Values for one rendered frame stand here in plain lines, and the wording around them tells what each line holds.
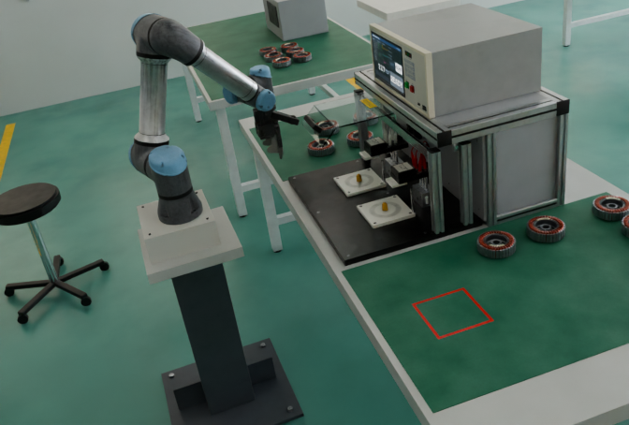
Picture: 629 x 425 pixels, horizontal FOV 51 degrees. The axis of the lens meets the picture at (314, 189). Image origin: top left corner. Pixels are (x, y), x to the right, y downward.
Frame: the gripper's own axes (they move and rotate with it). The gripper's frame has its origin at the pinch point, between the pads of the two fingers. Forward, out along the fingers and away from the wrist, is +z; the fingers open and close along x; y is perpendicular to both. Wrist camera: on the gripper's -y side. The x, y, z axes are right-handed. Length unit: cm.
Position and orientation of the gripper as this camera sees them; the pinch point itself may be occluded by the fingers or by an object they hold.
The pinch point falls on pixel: (280, 153)
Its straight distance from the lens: 260.9
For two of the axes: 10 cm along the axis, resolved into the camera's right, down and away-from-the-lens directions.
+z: 1.3, 8.8, 4.6
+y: -9.4, 2.5, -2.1
